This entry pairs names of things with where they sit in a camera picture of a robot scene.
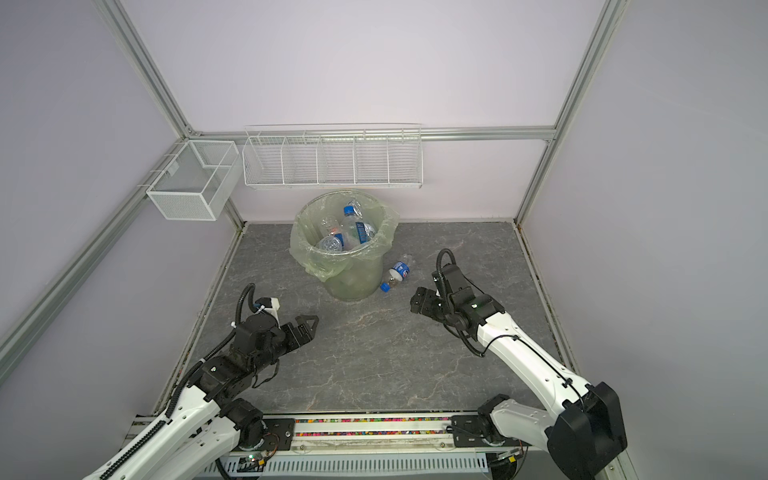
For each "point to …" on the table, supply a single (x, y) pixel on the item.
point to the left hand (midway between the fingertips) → (307, 328)
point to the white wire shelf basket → (383, 155)
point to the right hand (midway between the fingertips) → (423, 305)
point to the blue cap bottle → (361, 232)
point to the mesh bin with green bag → (351, 275)
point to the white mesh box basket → (196, 180)
